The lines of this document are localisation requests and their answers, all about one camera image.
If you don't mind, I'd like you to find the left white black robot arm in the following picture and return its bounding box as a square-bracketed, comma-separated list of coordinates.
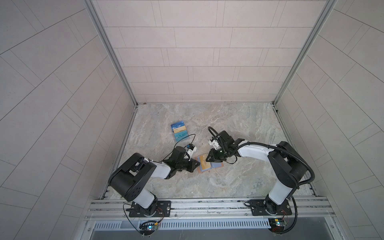
[108, 144, 200, 211]

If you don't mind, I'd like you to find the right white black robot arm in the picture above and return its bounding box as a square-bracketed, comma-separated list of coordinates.
[207, 139, 315, 215]

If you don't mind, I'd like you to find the teal card on table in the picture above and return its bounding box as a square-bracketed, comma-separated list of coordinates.
[174, 131, 189, 142]

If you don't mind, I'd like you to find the gold beige card on table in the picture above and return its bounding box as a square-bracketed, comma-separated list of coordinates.
[173, 126, 187, 134]

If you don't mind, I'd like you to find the blue VIP card on table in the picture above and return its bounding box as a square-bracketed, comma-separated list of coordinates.
[171, 121, 185, 131]

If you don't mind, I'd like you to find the white ventilation grille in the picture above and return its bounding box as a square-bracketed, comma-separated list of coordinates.
[94, 219, 272, 231]

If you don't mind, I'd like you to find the left green circuit board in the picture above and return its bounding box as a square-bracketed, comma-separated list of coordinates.
[139, 221, 160, 231]

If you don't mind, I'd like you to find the green circuit board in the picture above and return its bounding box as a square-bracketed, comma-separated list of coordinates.
[139, 221, 160, 231]
[268, 219, 287, 233]

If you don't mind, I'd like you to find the right green circuit board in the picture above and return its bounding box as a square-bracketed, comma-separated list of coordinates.
[268, 219, 287, 233]

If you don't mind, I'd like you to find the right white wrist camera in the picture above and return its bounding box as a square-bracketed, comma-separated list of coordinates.
[209, 138, 221, 150]

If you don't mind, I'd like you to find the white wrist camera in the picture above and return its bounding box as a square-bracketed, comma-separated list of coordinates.
[184, 144, 197, 160]
[209, 138, 221, 150]

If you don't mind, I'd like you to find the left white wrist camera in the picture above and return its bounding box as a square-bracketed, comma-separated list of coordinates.
[184, 144, 197, 160]

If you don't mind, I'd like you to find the left black camera cable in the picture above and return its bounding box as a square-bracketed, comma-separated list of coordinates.
[161, 133, 196, 161]

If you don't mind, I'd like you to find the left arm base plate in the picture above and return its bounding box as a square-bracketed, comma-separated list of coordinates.
[129, 200, 172, 218]

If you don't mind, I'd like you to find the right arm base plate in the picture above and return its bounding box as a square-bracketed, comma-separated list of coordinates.
[244, 199, 293, 216]

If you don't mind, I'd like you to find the right black corrugated cable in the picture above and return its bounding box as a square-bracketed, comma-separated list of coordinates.
[207, 126, 316, 187]

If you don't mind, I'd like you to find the aluminium mounting rail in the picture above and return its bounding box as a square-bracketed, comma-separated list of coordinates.
[85, 196, 336, 221]

